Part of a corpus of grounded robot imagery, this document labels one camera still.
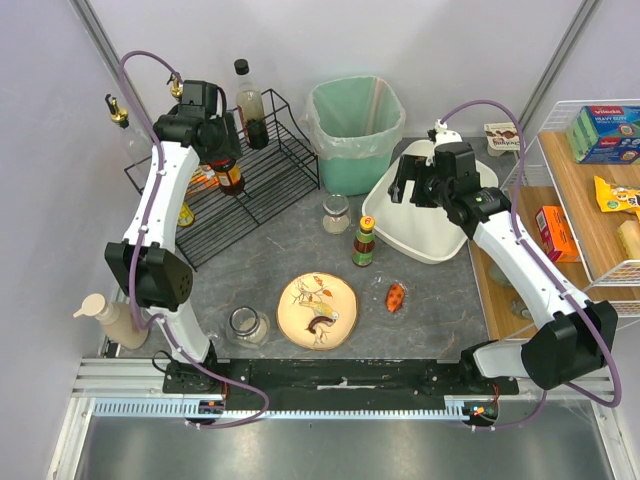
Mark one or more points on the glass oil bottle gold spout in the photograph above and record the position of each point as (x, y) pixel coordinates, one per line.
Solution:
(175, 86)

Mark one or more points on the orange snack packet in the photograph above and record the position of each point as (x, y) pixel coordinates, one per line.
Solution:
(204, 178)

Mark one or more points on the grey cable duct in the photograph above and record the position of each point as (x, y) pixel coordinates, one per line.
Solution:
(195, 409)

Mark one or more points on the orange pink box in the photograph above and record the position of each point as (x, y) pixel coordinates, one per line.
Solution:
(557, 240)

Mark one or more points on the green sponge pack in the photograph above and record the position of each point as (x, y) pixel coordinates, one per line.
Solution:
(605, 134)

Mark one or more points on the white plastic basin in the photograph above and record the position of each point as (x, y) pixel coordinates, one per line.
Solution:
(424, 234)

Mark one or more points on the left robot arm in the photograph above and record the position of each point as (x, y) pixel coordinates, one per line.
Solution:
(145, 264)

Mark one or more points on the chocolate pudding cup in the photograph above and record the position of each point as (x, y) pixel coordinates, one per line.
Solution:
(501, 138)

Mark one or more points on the clear glass plate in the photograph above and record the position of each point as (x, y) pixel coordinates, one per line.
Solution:
(373, 307)

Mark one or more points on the green trash bin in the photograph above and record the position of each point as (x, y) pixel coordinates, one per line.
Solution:
(351, 177)

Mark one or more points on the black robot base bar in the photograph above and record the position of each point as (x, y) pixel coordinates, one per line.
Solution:
(360, 383)

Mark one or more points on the red lid sauce jar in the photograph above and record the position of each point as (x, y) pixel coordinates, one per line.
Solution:
(229, 176)

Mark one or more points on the dark soy sauce bottle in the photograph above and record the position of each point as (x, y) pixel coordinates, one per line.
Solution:
(250, 107)

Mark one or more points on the orange food piece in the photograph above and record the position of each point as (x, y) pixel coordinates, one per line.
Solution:
(395, 297)

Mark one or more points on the wide glass jar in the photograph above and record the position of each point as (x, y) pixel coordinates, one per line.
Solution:
(248, 327)

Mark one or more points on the clear trash bag liner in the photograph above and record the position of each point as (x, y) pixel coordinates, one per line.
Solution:
(354, 117)

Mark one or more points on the small yellow label bottle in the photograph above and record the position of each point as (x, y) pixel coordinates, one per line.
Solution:
(186, 216)

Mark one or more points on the glass jar with rice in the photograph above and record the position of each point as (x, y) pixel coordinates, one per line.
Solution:
(336, 217)

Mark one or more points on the beige pump soap bottle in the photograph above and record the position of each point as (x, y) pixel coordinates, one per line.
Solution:
(116, 320)

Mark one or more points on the black wire rack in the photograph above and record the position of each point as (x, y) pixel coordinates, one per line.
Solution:
(275, 178)

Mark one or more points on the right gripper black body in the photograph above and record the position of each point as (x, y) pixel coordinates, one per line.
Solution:
(417, 181)

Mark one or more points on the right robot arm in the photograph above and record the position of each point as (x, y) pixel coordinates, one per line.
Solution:
(574, 334)

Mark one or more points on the white wire shelf unit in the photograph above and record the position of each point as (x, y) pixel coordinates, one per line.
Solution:
(557, 189)

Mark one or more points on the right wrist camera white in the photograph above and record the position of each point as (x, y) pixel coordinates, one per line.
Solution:
(442, 142)

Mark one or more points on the yellow snack bag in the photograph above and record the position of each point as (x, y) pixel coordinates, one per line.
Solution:
(612, 198)

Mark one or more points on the yellow sponge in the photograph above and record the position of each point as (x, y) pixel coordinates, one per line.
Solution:
(629, 235)

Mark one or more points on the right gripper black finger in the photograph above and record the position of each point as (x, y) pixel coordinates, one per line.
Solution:
(410, 166)
(396, 191)

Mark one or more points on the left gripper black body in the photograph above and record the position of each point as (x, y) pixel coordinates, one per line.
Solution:
(230, 151)

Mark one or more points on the yellow cap chili sauce bottle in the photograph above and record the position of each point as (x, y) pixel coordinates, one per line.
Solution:
(364, 242)

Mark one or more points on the floral ceramic plate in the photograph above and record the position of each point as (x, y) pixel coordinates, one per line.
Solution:
(317, 311)

